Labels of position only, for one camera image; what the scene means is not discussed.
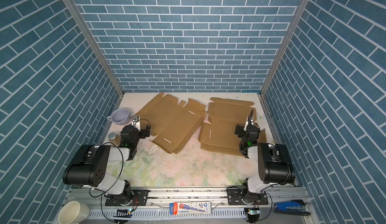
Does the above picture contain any lavender mug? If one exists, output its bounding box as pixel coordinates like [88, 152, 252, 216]
[107, 108, 132, 126]

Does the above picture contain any flat brown cardboard box stack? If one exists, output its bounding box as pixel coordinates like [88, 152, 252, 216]
[199, 97, 267, 156]

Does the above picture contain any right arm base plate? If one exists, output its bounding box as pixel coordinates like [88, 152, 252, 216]
[226, 186, 268, 206]

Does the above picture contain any controller board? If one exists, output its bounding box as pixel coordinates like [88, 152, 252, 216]
[244, 208, 260, 224]
[113, 209, 133, 223]

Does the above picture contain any small jar with lid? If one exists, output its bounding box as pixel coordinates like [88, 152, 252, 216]
[108, 132, 121, 146]

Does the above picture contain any toothpaste package red blue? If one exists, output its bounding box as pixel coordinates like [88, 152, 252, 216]
[169, 202, 212, 215]

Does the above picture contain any right controller board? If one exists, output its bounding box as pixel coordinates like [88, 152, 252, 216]
[244, 208, 260, 224]

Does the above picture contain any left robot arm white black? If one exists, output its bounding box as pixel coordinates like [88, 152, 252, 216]
[63, 121, 151, 208]

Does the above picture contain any blue stapler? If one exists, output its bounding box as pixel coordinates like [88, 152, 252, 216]
[273, 199, 311, 217]

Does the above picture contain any aluminium rail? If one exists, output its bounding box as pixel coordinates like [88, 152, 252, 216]
[64, 185, 318, 224]

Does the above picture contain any white bowl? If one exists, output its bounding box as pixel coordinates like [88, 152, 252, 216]
[58, 201, 90, 224]

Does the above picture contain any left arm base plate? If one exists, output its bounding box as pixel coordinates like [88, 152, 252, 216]
[105, 189, 149, 207]

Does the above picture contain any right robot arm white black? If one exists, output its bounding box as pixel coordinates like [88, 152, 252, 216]
[235, 123, 296, 205]

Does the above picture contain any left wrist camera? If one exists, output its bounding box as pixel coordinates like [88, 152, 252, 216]
[132, 116, 141, 130]

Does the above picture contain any left controller board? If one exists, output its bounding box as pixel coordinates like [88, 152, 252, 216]
[113, 209, 133, 223]

